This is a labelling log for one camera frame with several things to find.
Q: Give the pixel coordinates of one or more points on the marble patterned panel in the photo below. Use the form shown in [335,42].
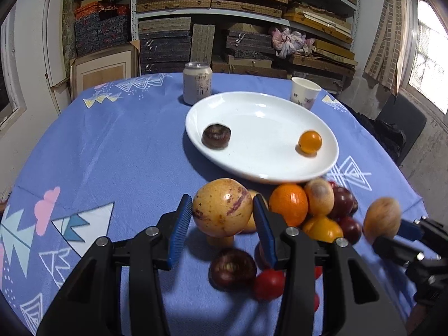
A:
[69,24]

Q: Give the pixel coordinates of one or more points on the dark red plum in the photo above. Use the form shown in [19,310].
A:
[341,201]
[350,229]

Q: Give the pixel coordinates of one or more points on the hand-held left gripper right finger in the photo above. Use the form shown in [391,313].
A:
[266,234]

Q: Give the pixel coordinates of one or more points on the yellow orange fruit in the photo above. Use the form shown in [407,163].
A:
[322,229]

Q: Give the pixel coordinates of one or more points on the stack of blue patterned boxes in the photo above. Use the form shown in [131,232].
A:
[101,31]

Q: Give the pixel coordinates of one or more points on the dark window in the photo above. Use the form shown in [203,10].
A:
[8,94]

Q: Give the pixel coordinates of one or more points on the orange tangerine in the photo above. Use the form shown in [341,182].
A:
[288,204]

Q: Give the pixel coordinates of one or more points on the red cherry tomato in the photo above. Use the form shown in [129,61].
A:
[316,302]
[268,284]
[332,184]
[317,273]

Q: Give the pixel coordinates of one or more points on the tan fruit with dark spot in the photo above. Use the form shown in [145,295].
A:
[319,196]

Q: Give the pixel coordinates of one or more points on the grey metal shelf rack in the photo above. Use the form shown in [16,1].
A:
[134,14]

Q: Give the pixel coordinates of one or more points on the small orange fruit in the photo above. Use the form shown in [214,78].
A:
[309,141]

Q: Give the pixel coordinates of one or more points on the stack of dark wooden boxes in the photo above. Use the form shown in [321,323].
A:
[248,42]

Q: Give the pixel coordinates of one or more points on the stack of dark grey boxes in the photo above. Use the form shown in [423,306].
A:
[164,49]

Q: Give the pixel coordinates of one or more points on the blue patterned tablecloth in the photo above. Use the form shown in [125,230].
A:
[122,154]

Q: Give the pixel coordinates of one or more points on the wooden picture frame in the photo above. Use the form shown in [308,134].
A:
[101,73]

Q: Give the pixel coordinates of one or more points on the upright woven tan box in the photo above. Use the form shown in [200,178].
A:
[203,42]

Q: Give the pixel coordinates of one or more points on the white oval plate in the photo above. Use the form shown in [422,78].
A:
[262,126]

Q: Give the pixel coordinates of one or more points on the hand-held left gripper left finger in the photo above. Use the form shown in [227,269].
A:
[180,231]

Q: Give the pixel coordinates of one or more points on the bright window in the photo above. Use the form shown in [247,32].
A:
[430,59]

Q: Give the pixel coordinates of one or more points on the pink floral cloth bundle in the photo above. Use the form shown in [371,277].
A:
[290,42]

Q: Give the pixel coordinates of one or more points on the checkered curtain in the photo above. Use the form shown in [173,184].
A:
[388,42]

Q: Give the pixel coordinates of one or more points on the stack of yellow flat boxes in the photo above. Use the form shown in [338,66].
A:
[325,24]

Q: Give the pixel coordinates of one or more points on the large striped pepino melon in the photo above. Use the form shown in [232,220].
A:
[222,208]

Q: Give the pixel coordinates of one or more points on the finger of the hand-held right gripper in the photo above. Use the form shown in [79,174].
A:
[393,248]
[409,229]

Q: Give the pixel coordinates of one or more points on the silver drink can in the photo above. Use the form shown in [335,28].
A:
[197,84]

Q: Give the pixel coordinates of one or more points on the black bag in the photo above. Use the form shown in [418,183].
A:
[381,136]

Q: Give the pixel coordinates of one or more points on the white board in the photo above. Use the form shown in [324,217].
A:
[56,59]

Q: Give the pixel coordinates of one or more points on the white paper cup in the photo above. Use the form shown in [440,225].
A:
[304,92]

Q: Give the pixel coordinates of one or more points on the dark chair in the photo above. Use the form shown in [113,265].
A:
[406,115]

